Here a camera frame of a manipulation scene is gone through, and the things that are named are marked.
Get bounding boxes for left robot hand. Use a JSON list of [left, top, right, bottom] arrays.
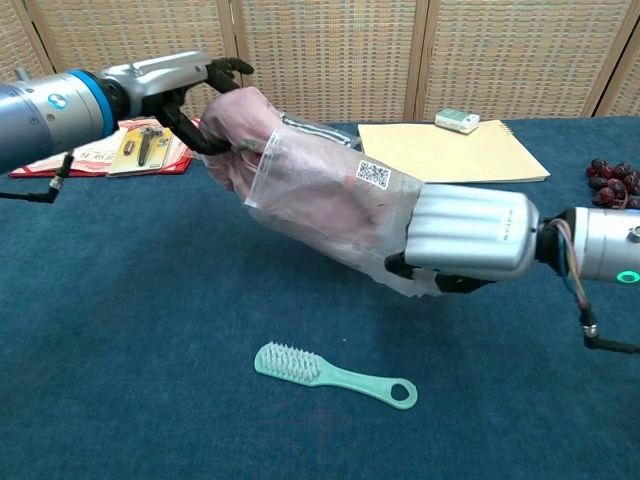
[[102, 49, 255, 156]]

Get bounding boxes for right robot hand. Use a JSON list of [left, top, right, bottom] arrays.
[[384, 183, 541, 296]]

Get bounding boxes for pink floral clothes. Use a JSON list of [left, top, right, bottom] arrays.
[[199, 85, 416, 281]]

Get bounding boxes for black tool on yellow card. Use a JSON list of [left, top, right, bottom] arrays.
[[107, 124, 176, 177]]

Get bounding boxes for tan spiral notebook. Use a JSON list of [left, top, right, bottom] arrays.
[[357, 118, 550, 184]]

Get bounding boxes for red certificate folder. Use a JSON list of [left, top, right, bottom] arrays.
[[8, 117, 201, 179]]

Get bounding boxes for white certificate paper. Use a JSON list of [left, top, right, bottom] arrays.
[[27, 134, 129, 170]]

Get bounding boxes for small white green box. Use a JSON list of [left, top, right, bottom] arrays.
[[434, 108, 481, 135]]

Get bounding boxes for bunch of red grapes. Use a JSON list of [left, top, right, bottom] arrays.
[[585, 157, 640, 210]]

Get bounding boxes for blue white striped garment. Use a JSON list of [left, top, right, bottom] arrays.
[[279, 113, 361, 151]]

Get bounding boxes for wicker folding screen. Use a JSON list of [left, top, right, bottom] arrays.
[[0, 0, 640, 136]]

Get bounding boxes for mint green brush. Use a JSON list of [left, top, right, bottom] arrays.
[[253, 341, 418, 411]]

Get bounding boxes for blue tablecloth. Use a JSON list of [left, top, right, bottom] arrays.
[[0, 115, 640, 480]]

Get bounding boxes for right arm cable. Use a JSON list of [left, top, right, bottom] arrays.
[[554, 219, 640, 355]]

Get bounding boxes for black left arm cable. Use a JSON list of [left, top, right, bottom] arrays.
[[0, 152, 76, 204]]

